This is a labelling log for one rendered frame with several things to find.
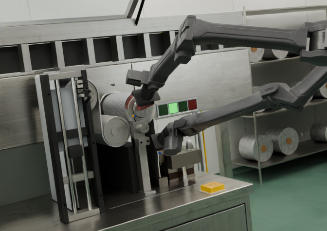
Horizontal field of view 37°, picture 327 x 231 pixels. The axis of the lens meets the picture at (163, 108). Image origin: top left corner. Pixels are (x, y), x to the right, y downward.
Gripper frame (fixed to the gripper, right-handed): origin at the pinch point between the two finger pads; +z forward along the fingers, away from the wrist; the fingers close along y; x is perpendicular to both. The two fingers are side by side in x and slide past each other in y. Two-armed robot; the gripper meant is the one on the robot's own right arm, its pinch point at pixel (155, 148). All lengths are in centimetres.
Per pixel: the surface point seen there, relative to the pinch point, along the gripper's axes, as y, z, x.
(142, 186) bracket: -11.4, 1.8, -14.2
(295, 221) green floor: 178, 143, -40
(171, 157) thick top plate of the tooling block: 3.9, -2.5, -6.5
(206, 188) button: 6.4, -14.4, -26.1
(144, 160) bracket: -9.2, -4.1, -5.3
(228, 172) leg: 74, 58, -6
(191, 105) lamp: 42, 20, 25
